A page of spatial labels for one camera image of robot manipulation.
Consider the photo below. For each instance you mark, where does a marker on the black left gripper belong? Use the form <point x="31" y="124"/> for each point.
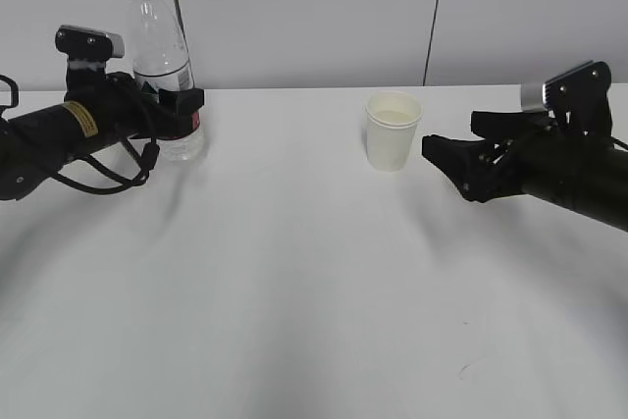
<point x="111" y="105"/>

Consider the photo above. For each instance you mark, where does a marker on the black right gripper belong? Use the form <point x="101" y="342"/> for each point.
<point x="511" y="160"/>

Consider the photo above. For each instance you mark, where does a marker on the clear Nongfu Spring water bottle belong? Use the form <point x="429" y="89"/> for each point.
<point x="160" y="60"/>

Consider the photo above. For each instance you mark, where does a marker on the white paper cup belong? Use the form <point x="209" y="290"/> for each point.
<point x="392" y="118"/>

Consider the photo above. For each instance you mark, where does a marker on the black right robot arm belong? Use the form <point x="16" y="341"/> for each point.
<point x="595" y="177"/>

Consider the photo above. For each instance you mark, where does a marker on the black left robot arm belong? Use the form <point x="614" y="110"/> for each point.
<point x="36" y="147"/>

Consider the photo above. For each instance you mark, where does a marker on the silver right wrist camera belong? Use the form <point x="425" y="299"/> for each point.
<point x="577" y="99"/>

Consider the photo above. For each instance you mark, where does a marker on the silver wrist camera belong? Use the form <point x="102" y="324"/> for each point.
<point x="577" y="99"/>
<point x="87" y="48"/>

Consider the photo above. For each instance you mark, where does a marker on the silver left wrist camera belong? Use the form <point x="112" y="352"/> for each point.
<point x="87" y="48"/>

